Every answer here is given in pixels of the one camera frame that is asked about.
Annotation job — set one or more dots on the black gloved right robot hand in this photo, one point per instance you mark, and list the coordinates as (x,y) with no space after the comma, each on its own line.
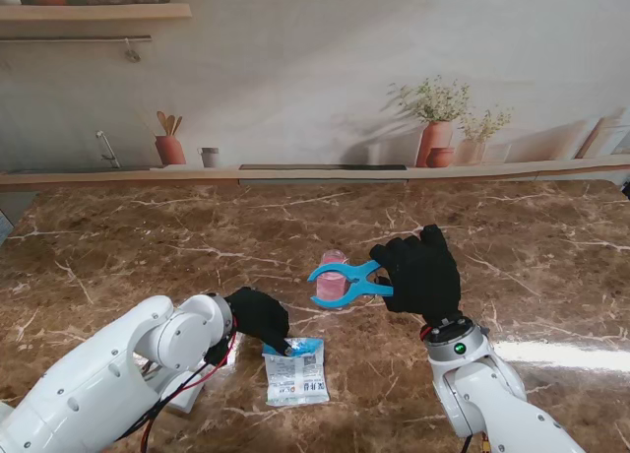
(423,280)

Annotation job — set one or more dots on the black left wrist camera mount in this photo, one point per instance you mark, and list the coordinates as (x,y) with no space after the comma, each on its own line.
(216,354)

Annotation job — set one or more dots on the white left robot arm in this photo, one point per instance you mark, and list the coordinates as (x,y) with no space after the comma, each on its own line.
(113,369)

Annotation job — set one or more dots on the grey blue edge object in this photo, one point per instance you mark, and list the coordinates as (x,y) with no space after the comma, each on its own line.
(4,226)

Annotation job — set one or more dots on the blue plastic bag clip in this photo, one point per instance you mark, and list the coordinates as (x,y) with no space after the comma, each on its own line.
(344,283)

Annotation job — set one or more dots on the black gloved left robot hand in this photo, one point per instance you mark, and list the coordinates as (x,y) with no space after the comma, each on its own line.
(261,320)

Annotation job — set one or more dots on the wooden wall shelf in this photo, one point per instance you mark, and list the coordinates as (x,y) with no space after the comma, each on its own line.
(98,12)

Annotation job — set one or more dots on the clear bottle with pink seasoning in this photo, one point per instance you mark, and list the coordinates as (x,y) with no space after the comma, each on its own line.
(331,283)

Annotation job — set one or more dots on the wooden cutting boards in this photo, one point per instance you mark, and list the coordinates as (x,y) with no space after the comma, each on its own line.
(598,138)

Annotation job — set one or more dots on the beige vase with flowers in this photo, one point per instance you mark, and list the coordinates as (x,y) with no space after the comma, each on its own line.
(470,150)

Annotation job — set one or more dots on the white and blue seasoning bag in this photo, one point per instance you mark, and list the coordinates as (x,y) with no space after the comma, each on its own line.
(297,374)

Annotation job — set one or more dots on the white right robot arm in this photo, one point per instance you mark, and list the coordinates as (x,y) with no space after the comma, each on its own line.
(482,394)

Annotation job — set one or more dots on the white square bottle cap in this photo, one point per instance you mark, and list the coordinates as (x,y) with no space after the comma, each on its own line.
(184,399)

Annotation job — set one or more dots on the black edge object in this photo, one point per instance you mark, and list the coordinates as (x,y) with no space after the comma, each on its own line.
(626,189)

